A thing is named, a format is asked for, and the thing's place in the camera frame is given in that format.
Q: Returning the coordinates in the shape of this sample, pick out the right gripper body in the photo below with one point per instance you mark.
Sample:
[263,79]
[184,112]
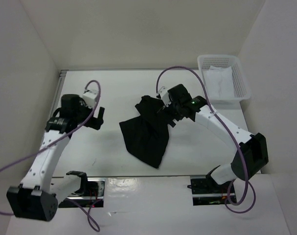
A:
[173,109]

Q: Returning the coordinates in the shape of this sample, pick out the white folded cloth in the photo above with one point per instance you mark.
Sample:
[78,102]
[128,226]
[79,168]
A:
[219,83]

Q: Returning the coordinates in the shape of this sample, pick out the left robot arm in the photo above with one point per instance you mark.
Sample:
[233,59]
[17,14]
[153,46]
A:
[35,197]

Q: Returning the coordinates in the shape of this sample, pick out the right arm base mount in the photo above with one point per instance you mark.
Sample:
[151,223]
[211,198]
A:
[204,195]

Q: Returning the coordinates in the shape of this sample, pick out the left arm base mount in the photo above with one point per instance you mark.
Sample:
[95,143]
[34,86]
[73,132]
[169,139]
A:
[92,191]

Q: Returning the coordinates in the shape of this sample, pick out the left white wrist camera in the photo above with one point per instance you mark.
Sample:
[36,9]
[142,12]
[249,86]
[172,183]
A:
[90,97]

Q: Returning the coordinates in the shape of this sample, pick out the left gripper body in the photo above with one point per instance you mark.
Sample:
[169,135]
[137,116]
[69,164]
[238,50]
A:
[93,122]

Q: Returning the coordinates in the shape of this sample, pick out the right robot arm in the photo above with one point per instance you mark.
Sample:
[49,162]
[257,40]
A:
[250,150]

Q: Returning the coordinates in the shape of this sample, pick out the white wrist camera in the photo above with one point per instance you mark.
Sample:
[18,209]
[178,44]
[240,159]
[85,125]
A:
[90,97]
[164,96]

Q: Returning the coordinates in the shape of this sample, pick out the white plastic lattice basket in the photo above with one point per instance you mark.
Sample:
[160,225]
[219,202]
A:
[241,87]

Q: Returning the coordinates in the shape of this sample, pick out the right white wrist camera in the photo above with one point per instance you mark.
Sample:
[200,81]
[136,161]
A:
[164,96]

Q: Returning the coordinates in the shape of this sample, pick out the black pleated skirt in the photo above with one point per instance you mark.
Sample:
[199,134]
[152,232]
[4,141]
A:
[146,136]

